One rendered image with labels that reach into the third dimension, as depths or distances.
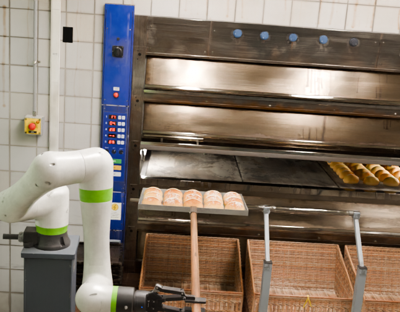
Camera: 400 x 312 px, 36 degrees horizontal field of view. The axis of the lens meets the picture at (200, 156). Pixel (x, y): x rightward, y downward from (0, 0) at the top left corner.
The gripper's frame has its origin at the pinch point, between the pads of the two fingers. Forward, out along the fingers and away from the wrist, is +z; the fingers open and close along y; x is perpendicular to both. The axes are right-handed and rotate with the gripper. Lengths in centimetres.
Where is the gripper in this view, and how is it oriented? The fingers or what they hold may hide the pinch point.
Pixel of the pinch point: (195, 304)
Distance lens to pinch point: 211.3
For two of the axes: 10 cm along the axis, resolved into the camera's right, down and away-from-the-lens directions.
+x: 0.2, 2.4, -9.7
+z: 10.0, 0.7, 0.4
